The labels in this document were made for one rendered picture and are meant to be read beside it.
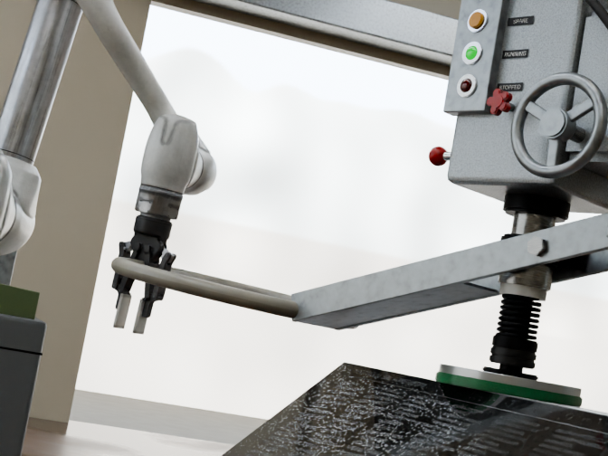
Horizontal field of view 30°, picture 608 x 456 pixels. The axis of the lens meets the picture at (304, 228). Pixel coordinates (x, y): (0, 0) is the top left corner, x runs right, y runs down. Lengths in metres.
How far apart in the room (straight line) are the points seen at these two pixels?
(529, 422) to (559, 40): 0.56
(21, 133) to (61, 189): 5.73
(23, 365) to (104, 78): 6.32
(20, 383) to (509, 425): 0.98
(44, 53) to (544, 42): 1.22
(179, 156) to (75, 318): 5.99
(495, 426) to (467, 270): 0.30
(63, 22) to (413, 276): 1.11
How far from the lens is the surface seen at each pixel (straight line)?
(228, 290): 1.95
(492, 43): 1.74
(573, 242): 1.66
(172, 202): 2.28
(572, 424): 1.46
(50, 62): 2.55
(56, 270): 8.21
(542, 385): 1.66
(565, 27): 1.70
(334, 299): 1.92
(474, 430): 1.58
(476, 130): 1.74
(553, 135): 1.58
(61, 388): 8.25
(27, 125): 2.52
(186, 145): 2.29
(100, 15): 2.41
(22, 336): 2.15
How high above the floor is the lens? 0.85
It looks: 6 degrees up
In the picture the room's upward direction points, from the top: 10 degrees clockwise
